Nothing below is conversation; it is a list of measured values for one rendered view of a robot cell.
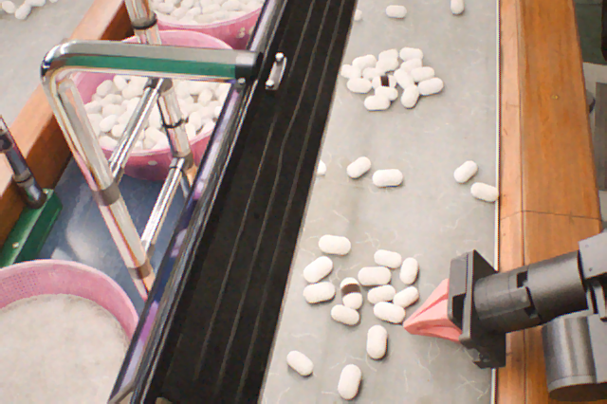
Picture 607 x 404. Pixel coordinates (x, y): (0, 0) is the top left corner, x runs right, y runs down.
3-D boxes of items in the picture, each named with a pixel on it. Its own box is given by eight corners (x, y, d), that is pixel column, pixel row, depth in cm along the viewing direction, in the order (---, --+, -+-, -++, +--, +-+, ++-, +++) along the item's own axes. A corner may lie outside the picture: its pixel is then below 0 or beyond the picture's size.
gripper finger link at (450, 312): (384, 333, 67) (464, 312, 61) (392, 274, 72) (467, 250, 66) (423, 362, 70) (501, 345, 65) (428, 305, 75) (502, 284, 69)
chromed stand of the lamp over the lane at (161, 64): (339, 240, 88) (326, -78, 54) (311, 381, 75) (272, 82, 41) (202, 224, 91) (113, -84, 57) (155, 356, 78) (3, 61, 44)
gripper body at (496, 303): (451, 341, 60) (525, 324, 56) (457, 252, 67) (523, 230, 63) (488, 372, 64) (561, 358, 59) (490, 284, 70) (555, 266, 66)
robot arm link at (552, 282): (610, 258, 60) (583, 235, 57) (623, 329, 57) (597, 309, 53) (542, 278, 65) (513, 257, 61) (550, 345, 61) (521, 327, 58)
